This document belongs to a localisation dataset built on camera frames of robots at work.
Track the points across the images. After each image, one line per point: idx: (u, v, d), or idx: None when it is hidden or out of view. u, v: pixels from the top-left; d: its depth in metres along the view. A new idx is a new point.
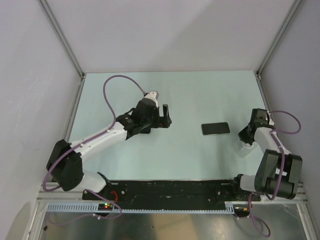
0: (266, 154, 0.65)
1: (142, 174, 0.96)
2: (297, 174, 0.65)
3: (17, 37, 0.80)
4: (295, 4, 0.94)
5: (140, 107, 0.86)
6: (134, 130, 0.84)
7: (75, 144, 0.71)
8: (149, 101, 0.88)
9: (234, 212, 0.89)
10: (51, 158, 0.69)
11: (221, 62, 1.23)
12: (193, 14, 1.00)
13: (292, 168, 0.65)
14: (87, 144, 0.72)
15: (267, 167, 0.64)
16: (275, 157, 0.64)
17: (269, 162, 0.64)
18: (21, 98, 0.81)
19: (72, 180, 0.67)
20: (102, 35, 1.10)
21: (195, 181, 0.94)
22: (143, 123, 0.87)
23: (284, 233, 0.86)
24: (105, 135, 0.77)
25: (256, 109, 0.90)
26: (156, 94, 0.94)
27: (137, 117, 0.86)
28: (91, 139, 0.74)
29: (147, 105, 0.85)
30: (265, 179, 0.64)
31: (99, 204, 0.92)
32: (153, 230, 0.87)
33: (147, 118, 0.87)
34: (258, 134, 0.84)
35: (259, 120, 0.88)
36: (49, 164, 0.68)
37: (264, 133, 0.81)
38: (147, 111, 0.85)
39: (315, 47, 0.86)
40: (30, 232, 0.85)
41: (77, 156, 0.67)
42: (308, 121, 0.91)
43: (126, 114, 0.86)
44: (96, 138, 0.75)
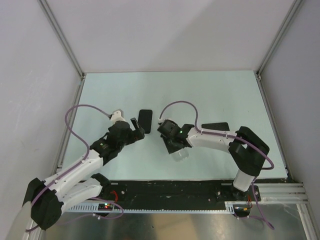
0: (235, 152, 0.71)
1: (142, 174, 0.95)
2: (253, 136, 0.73)
3: (17, 37, 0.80)
4: (295, 3, 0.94)
5: (114, 132, 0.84)
6: (110, 155, 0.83)
7: (49, 181, 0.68)
8: (121, 124, 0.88)
9: (234, 212, 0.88)
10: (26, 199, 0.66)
11: (221, 62, 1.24)
12: (192, 15, 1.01)
13: (251, 137, 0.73)
14: (62, 180, 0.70)
15: (246, 158, 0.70)
16: (238, 146, 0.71)
17: (241, 154, 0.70)
18: (21, 98, 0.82)
19: (50, 217, 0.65)
20: (102, 36, 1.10)
21: (195, 181, 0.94)
22: (118, 146, 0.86)
23: (284, 232, 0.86)
24: (81, 166, 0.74)
25: (160, 127, 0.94)
26: (121, 112, 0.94)
27: (112, 141, 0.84)
28: (65, 174, 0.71)
29: (120, 129, 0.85)
30: (254, 163, 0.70)
31: (99, 204, 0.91)
32: (153, 230, 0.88)
33: (122, 141, 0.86)
34: (195, 142, 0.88)
35: (172, 130, 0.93)
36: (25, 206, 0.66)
37: (197, 137, 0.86)
38: (121, 135, 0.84)
39: (314, 48, 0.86)
40: (30, 232, 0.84)
41: (53, 194, 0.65)
42: (307, 122, 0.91)
43: (100, 140, 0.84)
44: (70, 171, 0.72)
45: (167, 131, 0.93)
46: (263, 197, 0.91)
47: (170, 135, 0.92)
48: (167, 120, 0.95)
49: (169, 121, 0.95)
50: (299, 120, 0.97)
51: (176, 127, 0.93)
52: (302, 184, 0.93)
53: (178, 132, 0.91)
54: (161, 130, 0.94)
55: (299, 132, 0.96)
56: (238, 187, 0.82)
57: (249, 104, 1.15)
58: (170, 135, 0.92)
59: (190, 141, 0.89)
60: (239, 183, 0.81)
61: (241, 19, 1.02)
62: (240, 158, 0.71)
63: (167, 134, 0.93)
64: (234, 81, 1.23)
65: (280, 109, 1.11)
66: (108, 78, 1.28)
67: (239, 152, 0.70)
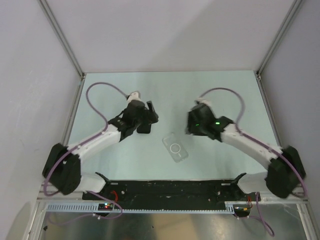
0: (273, 167, 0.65)
1: (142, 174, 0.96)
2: (300, 161, 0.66)
3: (17, 37, 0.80)
4: (295, 3, 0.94)
5: (130, 110, 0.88)
6: (127, 131, 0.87)
7: (72, 146, 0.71)
8: (137, 102, 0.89)
9: (234, 212, 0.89)
10: (48, 163, 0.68)
11: (221, 62, 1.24)
12: (192, 14, 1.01)
13: (296, 160, 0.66)
14: (84, 146, 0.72)
15: (282, 177, 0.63)
16: (281, 164, 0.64)
17: (279, 171, 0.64)
18: (21, 98, 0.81)
19: (70, 184, 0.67)
20: (102, 35, 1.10)
21: (195, 181, 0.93)
22: (134, 124, 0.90)
23: (284, 233, 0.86)
24: (102, 137, 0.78)
25: (196, 109, 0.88)
26: (138, 93, 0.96)
27: (128, 118, 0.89)
28: (87, 141, 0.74)
29: (136, 107, 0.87)
30: (290, 187, 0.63)
31: (99, 204, 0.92)
32: (153, 230, 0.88)
33: (137, 120, 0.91)
34: (228, 139, 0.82)
35: (206, 118, 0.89)
36: (46, 170, 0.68)
37: (234, 137, 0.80)
38: (137, 113, 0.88)
39: (315, 48, 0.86)
40: (30, 232, 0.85)
41: (75, 158, 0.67)
42: (308, 122, 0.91)
43: (117, 118, 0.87)
44: (92, 139, 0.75)
45: (200, 115, 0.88)
46: (263, 197, 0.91)
47: (203, 121, 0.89)
48: (202, 104, 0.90)
49: (206, 106, 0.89)
50: (299, 120, 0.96)
51: (211, 117, 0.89)
52: None
53: (215, 123, 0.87)
54: (197, 112, 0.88)
55: (299, 132, 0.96)
56: (240, 187, 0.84)
57: (249, 104, 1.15)
58: (203, 122, 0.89)
59: (224, 136, 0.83)
60: (244, 184, 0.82)
61: (242, 19, 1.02)
62: (277, 177, 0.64)
63: (199, 118, 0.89)
64: (234, 81, 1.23)
65: (280, 109, 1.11)
66: (108, 78, 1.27)
67: (278, 170, 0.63)
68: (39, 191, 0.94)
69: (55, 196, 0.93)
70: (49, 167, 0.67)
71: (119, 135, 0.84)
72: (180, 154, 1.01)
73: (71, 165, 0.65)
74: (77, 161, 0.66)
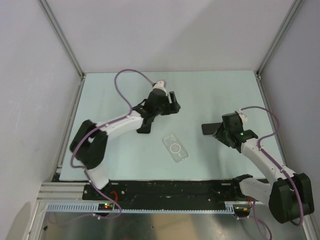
0: (278, 188, 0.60)
1: (143, 174, 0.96)
2: (308, 191, 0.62)
3: (17, 37, 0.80)
4: (295, 4, 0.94)
5: (152, 98, 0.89)
6: (148, 119, 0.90)
7: (100, 124, 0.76)
8: (160, 91, 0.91)
9: (234, 212, 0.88)
10: (75, 137, 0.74)
11: (221, 62, 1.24)
12: (193, 15, 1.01)
13: (305, 190, 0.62)
14: (111, 125, 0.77)
15: (283, 201, 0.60)
16: (287, 188, 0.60)
17: (283, 196, 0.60)
18: (21, 98, 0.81)
19: (94, 159, 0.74)
20: (102, 35, 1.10)
21: (195, 181, 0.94)
22: (156, 112, 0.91)
23: (284, 233, 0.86)
24: (126, 121, 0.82)
25: (227, 116, 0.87)
26: (163, 83, 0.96)
27: (150, 106, 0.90)
28: (114, 121, 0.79)
29: (157, 96, 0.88)
30: (286, 211, 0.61)
31: (99, 204, 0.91)
32: (153, 230, 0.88)
33: (159, 109, 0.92)
34: (247, 151, 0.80)
35: (234, 126, 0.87)
36: (73, 143, 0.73)
37: (252, 150, 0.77)
38: (158, 101, 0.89)
39: (315, 48, 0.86)
40: (30, 232, 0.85)
41: (104, 134, 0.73)
42: (308, 121, 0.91)
43: (139, 105, 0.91)
44: (118, 121, 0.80)
45: (229, 123, 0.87)
46: None
47: (230, 129, 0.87)
48: (236, 114, 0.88)
49: (238, 116, 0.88)
50: (299, 120, 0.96)
51: (240, 127, 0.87)
52: None
53: (239, 134, 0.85)
54: (226, 120, 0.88)
55: (299, 132, 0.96)
56: (241, 189, 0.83)
57: (249, 104, 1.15)
58: (229, 130, 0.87)
59: (243, 146, 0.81)
60: (245, 187, 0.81)
61: (242, 19, 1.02)
62: (277, 198, 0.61)
63: (227, 126, 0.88)
64: (234, 81, 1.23)
65: (280, 109, 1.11)
66: (108, 78, 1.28)
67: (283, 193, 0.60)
68: (39, 191, 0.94)
69: (54, 196, 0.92)
70: (76, 141, 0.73)
71: (141, 121, 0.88)
72: (180, 154, 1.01)
73: (100, 140, 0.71)
74: (105, 137, 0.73)
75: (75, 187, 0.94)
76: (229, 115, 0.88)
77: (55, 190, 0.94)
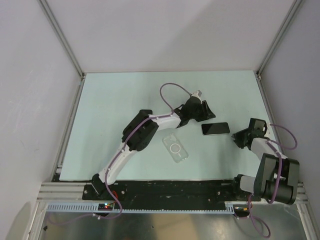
0: (264, 158, 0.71)
1: (143, 174, 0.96)
2: (295, 176, 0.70)
3: (17, 37, 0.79)
4: (295, 4, 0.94)
5: (188, 104, 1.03)
6: (183, 121, 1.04)
7: (152, 116, 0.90)
8: (196, 100, 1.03)
9: (234, 212, 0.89)
10: (131, 123, 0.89)
11: (221, 62, 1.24)
12: (193, 15, 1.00)
13: (290, 173, 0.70)
14: (160, 120, 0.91)
15: (265, 171, 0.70)
16: (272, 160, 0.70)
17: (266, 166, 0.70)
18: (21, 98, 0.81)
19: (143, 145, 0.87)
20: (102, 35, 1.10)
21: (195, 181, 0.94)
22: (190, 117, 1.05)
23: (284, 233, 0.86)
24: (170, 118, 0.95)
25: (254, 119, 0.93)
26: (199, 92, 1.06)
27: (186, 111, 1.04)
28: (163, 117, 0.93)
29: (193, 103, 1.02)
30: (265, 183, 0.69)
31: (99, 204, 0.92)
32: (153, 230, 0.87)
33: (193, 114, 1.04)
34: (253, 144, 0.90)
35: (257, 130, 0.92)
36: (129, 128, 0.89)
37: (260, 142, 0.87)
38: (194, 107, 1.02)
39: (315, 48, 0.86)
40: (30, 232, 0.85)
41: (155, 124, 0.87)
42: (307, 121, 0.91)
43: (177, 110, 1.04)
44: (165, 117, 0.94)
45: (252, 126, 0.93)
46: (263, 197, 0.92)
47: (250, 130, 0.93)
48: (264, 122, 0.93)
49: (265, 124, 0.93)
50: (298, 120, 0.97)
51: (261, 133, 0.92)
52: (302, 184, 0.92)
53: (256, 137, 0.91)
54: (252, 122, 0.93)
55: (298, 133, 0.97)
56: (241, 184, 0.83)
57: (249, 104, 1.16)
58: (250, 132, 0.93)
59: (254, 141, 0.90)
60: (244, 183, 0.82)
61: (242, 19, 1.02)
62: (261, 168, 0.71)
63: (250, 127, 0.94)
64: (234, 81, 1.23)
65: (280, 109, 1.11)
66: (108, 79, 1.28)
67: (266, 162, 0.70)
68: (39, 191, 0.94)
69: (54, 196, 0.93)
70: (132, 126, 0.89)
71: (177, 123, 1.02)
72: (180, 154, 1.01)
73: (151, 129, 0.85)
74: (155, 126, 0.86)
75: (75, 187, 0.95)
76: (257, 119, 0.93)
77: (55, 190, 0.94)
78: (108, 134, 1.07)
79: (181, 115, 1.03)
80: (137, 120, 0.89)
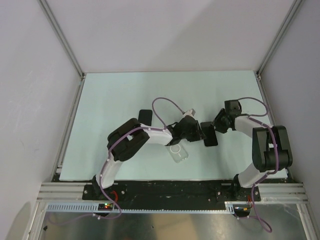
0: (256, 133, 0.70)
1: (143, 174, 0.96)
2: (286, 139, 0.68)
3: (17, 37, 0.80)
4: (295, 3, 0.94)
5: (183, 123, 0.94)
6: (174, 140, 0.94)
7: (144, 125, 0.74)
8: (191, 119, 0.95)
9: (234, 212, 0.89)
10: (120, 128, 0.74)
11: (221, 62, 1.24)
12: (193, 15, 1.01)
13: (281, 138, 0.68)
14: (152, 132, 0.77)
15: (260, 145, 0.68)
16: (263, 132, 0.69)
17: (260, 140, 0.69)
18: (21, 98, 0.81)
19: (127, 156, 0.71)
20: (102, 35, 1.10)
21: (195, 182, 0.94)
22: (182, 136, 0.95)
23: (285, 233, 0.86)
24: (163, 133, 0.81)
25: (227, 101, 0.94)
26: (193, 111, 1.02)
27: (178, 130, 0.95)
28: (155, 129, 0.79)
29: (187, 122, 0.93)
30: (263, 156, 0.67)
31: (99, 204, 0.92)
32: (153, 230, 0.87)
33: (186, 134, 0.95)
34: (236, 124, 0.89)
35: (233, 110, 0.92)
36: (116, 133, 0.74)
37: (242, 119, 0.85)
38: (188, 127, 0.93)
39: (315, 47, 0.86)
40: (30, 232, 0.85)
41: (145, 135, 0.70)
42: (307, 121, 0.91)
43: (169, 127, 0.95)
44: (158, 130, 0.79)
45: (228, 107, 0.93)
46: (263, 197, 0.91)
47: (228, 112, 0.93)
48: (237, 100, 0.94)
49: (238, 102, 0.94)
50: (299, 120, 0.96)
51: (238, 111, 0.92)
52: (302, 184, 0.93)
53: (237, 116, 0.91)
54: (227, 104, 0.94)
55: (298, 132, 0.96)
56: (239, 180, 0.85)
57: (246, 103, 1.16)
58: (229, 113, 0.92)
59: (236, 121, 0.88)
60: (243, 178, 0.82)
61: (242, 19, 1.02)
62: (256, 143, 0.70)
63: (227, 109, 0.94)
64: (234, 81, 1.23)
65: (280, 109, 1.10)
66: (108, 79, 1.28)
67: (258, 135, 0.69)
68: (39, 191, 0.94)
69: (54, 196, 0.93)
70: (119, 132, 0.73)
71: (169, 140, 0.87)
72: (180, 154, 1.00)
73: (140, 140, 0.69)
74: (146, 138, 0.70)
75: (75, 187, 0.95)
76: (230, 100, 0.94)
77: (56, 190, 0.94)
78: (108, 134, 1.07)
79: (173, 133, 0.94)
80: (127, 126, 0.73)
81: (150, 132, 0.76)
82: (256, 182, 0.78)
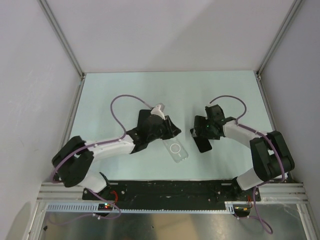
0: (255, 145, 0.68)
1: (143, 174, 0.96)
2: (284, 144, 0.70)
3: (17, 37, 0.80)
4: (295, 3, 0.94)
5: (147, 125, 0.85)
6: (139, 146, 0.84)
7: (89, 143, 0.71)
8: (155, 118, 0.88)
9: (234, 212, 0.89)
10: (61, 151, 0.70)
11: (221, 62, 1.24)
12: (192, 15, 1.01)
13: (280, 145, 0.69)
14: (100, 146, 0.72)
15: (261, 156, 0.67)
16: (261, 143, 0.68)
17: (260, 151, 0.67)
18: (21, 98, 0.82)
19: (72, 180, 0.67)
20: (101, 35, 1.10)
21: (195, 181, 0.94)
22: (149, 139, 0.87)
23: (285, 233, 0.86)
24: (119, 144, 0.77)
25: (209, 108, 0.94)
26: (161, 106, 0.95)
27: (144, 133, 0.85)
28: (105, 142, 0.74)
29: (152, 123, 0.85)
30: (267, 167, 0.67)
31: (99, 204, 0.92)
32: (153, 230, 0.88)
33: (154, 135, 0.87)
34: (228, 131, 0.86)
35: (217, 116, 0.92)
36: (58, 157, 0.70)
37: (232, 126, 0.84)
38: (153, 128, 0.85)
39: (315, 48, 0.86)
40: (30, 232, 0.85)
41: (89, 154, 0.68)
42: (308, 122, 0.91)
43: (133, 130, 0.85)
44: (108, 142, 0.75)
45: (211, 113, 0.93)
46: (263, 197, 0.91)
47: (212, 119, 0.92)
48: (218, 106, 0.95)
49: (219, 107, 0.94)
50: (299, 120, 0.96)
51: (221, 116, 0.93)
52: (302, 184, 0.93)
53: (221, 121, 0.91)
54: (209, 111, 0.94)
55: (298, 133, 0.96)
56: (239, 183, 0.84)
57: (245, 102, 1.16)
58: (213, 120, 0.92)
59: (224, 129, 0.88)
60: (243, 181, 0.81)
61: (242, 19, 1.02)
62: (257, 156, 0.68)
63: (210, 116, 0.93)
64: (234, 81, 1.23)
65: (280, 109, 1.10)
66: (108, 79, 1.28)
67: (259, 147, 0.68)
68: (39, 191, 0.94)
69: (54, 196, 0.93)
70: (61, 155, 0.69)
71: (131, 148, 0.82)
72: (180, 154, 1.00)
73: (83, 161, 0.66)
74: (90, 158, 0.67)
75: (74, 187, 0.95)
76: (212, 106, 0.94)
77: (56, 190, 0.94)
78: (108, 134, 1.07)
79: (138, 138, 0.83)
80: (69, 148, 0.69)
81: (99, 148, 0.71)
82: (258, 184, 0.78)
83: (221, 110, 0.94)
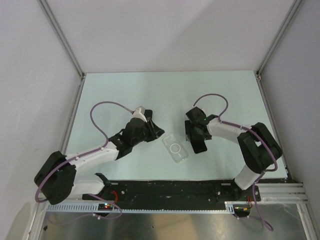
0: (243, 142, 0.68)
1: (143, 174, 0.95)
2: (268, 133, 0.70)
3: (17, 37, 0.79)
4: (295, 4, 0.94)
5: (129, 129, 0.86)
6: (124, 150, 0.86)
7: (70, 157, 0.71)
8: (135, 120, 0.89)
9: (234, 212, 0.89)
10: (42, 169, 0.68)
11: (221, 62, 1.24)
12: (192, 15, 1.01)
13: (265, 135, 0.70)
14: (82, 158, 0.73)
15: (251, 150, 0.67)
16: (248, 137, 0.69)
17: (249, 146, 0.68)
18: (21, 98, 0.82)
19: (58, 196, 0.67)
20: (101, 36, 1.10)
21: (195, 182, 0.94)
22: (133, 142, 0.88)
23: (285, 233, 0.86)
24: (101, 152, 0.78)
25: (189, 112, 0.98)
26: (141, 109, 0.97)
27: (127, 137, 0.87)
28: (86, 153, 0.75)
29: (134, 127, 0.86)
30: (258, 159, 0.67)
31: (99, 204, 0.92)
32: (153, 230, 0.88)
33: (138, 138, 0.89)
34: (213, 130, 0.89)
35: (198, 117, 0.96)
36: (40, 176, 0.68)
37: (216, 125, 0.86)
38: (135, 131, 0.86)
39: (314, 48, 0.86)
40: (30, 232, 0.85)
41: (72, 169, 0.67)
42: (307, 122, 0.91)
43: (117, 136, 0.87)
44: (89, 153, 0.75)
45: (193, 116, 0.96)
46: (263, 197, 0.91)
47: (194, 121, 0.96)
48: (197, 108, 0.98)
49: (199, 109, 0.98)
50: (299, 120, 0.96)
51: (203, 116, 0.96)
52: (302, 184, 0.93)
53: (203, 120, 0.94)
54: (190, 116, 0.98)
55: (298, 133, 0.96)
56: (238, 183, 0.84)
57: (245, 102, 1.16)
58: (195, 121, 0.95)
59: (210, 129, 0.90)
60: (241, 181, 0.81)
61: (242, 19, 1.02)
62: (247, 150, 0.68)
63: (193, 120, 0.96)
64: (234, 81, 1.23)
65: (280, 109, 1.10)
66: (108, 79, 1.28)
67: (246, 142, 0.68)
68: None
69: None
70: (42, 173, 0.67)
71: (117, 153, 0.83)
72: (180, 154, 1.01)
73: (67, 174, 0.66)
74: (73, 172, 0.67)
75: None
76: (191, 109, 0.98)
77: None
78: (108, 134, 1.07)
79: (121, 143, 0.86)
80: (50, 165, 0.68)
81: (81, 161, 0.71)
82: (256, 180, 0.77)
83: (202, 111, 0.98)
